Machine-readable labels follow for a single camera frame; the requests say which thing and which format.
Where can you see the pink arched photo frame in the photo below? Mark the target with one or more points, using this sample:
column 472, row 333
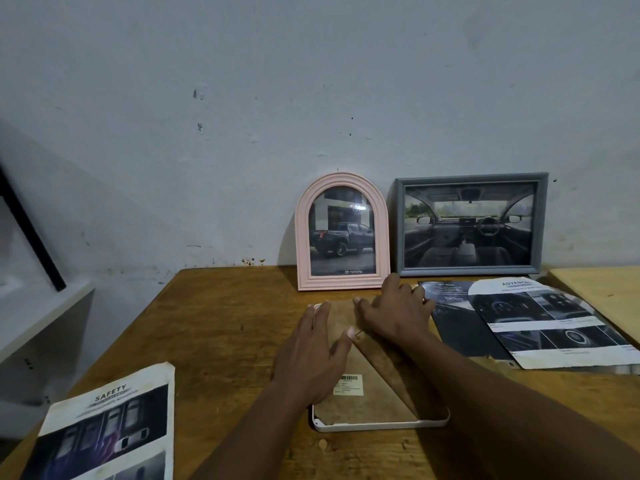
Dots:
column 342, row 229

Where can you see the person's right forearm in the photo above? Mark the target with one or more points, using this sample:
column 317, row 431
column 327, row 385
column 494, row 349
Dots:
column 500, row 409

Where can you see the person's right hand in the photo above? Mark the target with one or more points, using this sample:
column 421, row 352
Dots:
column 400, row 317

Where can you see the person's left hand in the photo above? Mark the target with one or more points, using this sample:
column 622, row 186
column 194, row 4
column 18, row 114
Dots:
column 305, row 359

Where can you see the white photo frame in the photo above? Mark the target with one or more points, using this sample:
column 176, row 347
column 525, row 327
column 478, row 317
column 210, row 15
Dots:
column 380, row 426

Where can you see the person's left thumb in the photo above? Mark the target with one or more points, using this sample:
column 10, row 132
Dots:
column 344, row 344

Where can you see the white shelf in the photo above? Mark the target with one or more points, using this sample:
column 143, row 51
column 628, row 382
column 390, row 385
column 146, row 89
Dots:
column 35, row 319

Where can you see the dark car brochure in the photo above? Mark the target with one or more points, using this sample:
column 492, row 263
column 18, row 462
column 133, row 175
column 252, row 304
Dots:
column 462, row 324

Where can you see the worn car safety booklet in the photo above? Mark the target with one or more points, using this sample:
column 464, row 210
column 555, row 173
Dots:
column 107, row 424

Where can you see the white car interior brochure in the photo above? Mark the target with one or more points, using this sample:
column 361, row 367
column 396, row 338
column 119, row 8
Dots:
column 550, row 324

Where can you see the light wooden table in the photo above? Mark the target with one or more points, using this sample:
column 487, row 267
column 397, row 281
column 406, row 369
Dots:
column 605, row 294

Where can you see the grey rectangular photo frame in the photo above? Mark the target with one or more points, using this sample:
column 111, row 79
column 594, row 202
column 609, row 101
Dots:
column 470, row 224

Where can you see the white barcode sticker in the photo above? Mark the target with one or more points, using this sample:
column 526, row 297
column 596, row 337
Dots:
column 349, row 384

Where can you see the brown frame backing board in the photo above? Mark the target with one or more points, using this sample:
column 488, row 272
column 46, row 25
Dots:
column 380, row 384

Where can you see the person's left forearm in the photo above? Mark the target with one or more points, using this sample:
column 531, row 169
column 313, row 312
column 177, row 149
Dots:
column 245, row 439

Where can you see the black bar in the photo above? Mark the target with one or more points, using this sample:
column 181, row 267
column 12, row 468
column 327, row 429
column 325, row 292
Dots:
column 32, row 234

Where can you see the person's right thumb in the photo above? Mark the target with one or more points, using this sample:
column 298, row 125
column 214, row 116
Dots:
column 366, row 309

